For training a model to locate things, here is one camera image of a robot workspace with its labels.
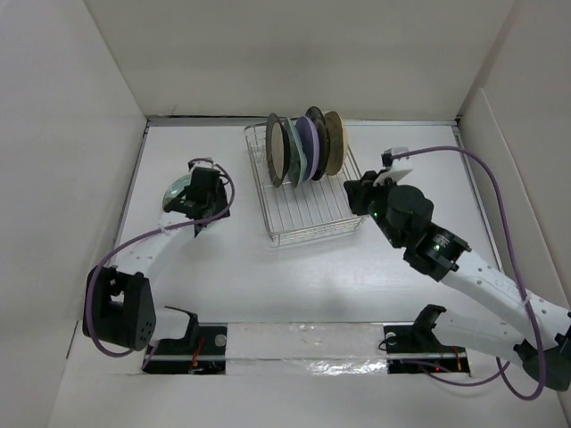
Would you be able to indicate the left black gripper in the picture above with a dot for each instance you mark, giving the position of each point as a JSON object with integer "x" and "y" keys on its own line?
{"x": 219, "y": 207}

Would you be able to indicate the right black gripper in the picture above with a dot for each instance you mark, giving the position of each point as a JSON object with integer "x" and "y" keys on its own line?
{"x": 355, "y": 196}

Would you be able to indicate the light green rectangular dish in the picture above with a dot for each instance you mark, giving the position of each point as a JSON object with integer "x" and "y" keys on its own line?
{"x": 298, "y": 160}

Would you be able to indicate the purple plastic plate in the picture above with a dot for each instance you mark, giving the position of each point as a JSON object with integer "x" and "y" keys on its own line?
{"x": 309, "y": 137}

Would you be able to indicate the dark striped rim plate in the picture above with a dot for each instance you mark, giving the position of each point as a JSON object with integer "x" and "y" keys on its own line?
{"x": 316, "y": 115}

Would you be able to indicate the brown rim cream bowl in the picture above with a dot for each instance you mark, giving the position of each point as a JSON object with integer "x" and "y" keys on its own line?
{"x": 277, "y": 147}

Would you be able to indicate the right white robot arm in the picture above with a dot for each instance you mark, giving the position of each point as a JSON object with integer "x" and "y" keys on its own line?
{"x": 531, "y": 332}

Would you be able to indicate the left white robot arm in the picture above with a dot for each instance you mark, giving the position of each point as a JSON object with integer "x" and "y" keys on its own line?
{"x": 120, "y": 315}

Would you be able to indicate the clear glass plate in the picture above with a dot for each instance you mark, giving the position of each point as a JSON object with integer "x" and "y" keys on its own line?
{"x": 175, "y": 189}

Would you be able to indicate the beige wooden plate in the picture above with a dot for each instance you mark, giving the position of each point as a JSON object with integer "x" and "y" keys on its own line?
{"x": 338, "y": 142}

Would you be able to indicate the wire dish rack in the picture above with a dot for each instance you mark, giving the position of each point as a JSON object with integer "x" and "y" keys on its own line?
{"x": 308, "y": 212}

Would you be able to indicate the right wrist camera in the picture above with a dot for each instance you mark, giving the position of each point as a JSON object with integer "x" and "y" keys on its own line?
{"x": 396, "y": 165}

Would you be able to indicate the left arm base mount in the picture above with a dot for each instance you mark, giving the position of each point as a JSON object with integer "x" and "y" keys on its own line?
{"x": 202, "y": 354}

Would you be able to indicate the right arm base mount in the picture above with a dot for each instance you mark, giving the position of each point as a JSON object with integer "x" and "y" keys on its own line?
{"x": 408, "y": 354}

